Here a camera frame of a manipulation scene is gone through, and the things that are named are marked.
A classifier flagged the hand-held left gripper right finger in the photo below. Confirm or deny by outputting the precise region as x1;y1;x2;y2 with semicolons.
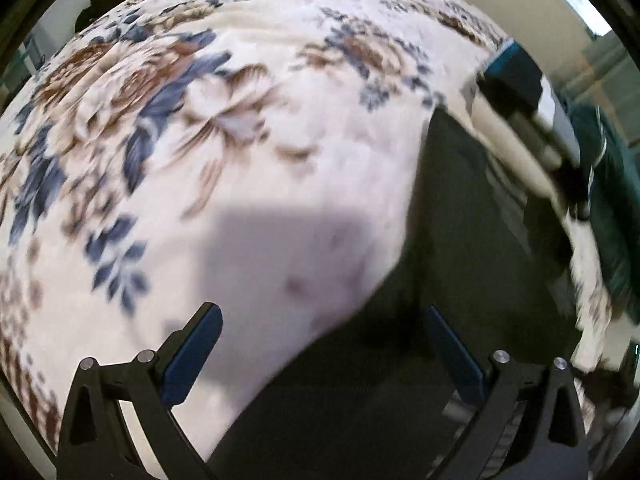
426;305;589;480

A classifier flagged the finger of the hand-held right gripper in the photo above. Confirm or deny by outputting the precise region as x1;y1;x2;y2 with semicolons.
476;39;547;117

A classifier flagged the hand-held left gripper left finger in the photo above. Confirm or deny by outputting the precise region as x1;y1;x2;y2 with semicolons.
56;302;224;480

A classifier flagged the dark garment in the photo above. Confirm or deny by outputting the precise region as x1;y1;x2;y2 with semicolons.
207;105;596;480

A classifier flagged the dark green quilt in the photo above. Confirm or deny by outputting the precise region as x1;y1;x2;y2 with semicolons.
565;99;640;313

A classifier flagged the floral blanket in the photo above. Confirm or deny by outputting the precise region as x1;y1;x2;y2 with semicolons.
0;0;617;466

